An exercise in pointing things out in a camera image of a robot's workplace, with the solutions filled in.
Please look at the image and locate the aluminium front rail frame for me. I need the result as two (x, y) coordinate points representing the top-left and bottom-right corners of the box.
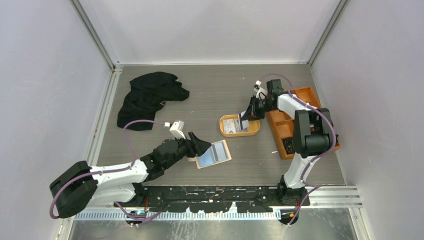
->
(73, 185), (363, 225)

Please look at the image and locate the credit card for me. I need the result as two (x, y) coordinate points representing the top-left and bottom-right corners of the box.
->
(222, 118), (249, 134)

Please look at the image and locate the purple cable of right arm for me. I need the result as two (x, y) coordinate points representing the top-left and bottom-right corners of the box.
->
(255, 73), (338, 226)

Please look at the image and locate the black cloth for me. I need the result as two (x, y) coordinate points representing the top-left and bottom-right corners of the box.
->
(116, 71), (190, 131)

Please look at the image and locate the yellow oval tray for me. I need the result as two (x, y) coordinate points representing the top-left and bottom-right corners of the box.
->
(219, 114), (261, 138)

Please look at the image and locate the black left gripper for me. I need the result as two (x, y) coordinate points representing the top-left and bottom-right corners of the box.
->
(163, 131), (211, 169)

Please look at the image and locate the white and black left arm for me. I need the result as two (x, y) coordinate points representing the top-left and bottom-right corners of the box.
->
(49, 132), (212, 219)

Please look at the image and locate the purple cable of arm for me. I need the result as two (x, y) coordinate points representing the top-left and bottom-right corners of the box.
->
(255, 73), (338, 226)
(48, 119), (171, 227)

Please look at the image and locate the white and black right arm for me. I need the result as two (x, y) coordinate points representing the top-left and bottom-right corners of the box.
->
(238, 79), (337, 206)

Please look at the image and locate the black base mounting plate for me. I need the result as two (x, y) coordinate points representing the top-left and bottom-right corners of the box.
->
(120, 183), (310, 214)

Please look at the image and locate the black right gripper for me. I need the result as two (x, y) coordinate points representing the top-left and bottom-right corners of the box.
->
(242, 95), (276, 122)

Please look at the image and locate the orange compartment tray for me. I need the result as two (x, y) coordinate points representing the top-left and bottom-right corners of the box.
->
(266, 87), (339, 160)

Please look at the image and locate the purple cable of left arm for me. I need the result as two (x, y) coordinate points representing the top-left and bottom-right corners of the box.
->
(48, 119), (171, 227)

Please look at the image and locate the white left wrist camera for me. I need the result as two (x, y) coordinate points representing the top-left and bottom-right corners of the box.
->
(164, 120), (186, 139)

